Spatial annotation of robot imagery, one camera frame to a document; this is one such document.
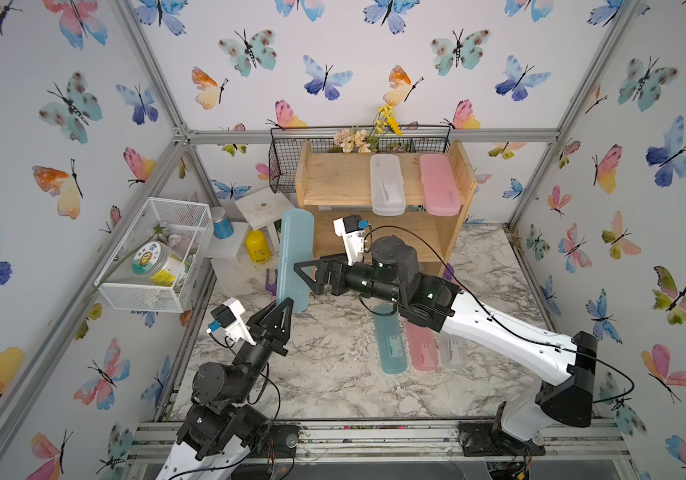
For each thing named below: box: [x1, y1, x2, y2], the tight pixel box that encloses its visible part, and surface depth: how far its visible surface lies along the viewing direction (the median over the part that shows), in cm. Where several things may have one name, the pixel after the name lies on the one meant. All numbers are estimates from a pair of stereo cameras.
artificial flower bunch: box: [333, 104, 402, 154], surface depth 84 cm
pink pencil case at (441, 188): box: [420, 154, 462, 216], surface depth 69 cm
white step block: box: [204, 222, 281, 294], surface depth 106 cm
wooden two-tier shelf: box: [295, 140, 479, 276], surface depth 73 cm
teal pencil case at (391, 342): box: [374, 306, 408, 375], surface depth 88 cm
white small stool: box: [234, 186, 296, 258], surface depth 98 cm
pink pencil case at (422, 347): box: [405, 320, 438, 371], surface depth 88 cm
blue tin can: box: [210, 206, 235, 240], surface depth 96 cm
